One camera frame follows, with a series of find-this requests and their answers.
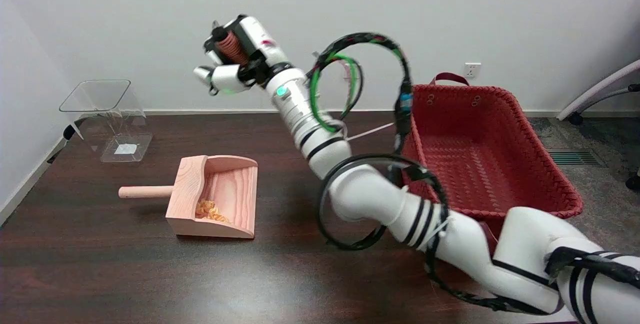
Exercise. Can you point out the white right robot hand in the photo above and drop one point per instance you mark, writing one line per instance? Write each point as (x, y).
(265, 47)

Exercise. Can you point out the brown hand broom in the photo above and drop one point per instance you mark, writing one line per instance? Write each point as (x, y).
(231, 47)

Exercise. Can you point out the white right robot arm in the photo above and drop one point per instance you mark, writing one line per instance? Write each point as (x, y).
(360, 194)

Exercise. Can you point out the red woven storage basket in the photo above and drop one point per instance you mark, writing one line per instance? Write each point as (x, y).
(480, 154)

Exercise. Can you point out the wooden dustpan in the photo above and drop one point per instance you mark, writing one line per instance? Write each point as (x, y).
(225, 194)

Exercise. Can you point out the clear plastic container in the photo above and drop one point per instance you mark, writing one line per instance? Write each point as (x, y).
(117, 134)

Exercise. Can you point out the orange scraps pile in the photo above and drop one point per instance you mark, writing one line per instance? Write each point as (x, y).
(210, 210)

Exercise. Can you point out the small black floor object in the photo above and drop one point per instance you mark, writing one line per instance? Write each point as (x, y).
(68, 132)

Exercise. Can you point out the floor vent grille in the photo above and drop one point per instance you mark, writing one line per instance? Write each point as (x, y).
(572, 158)

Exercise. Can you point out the office chair base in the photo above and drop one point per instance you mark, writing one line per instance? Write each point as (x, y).
(595, 92)

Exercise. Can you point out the white wall outlet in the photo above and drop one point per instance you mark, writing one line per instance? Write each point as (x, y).
(472, 70)

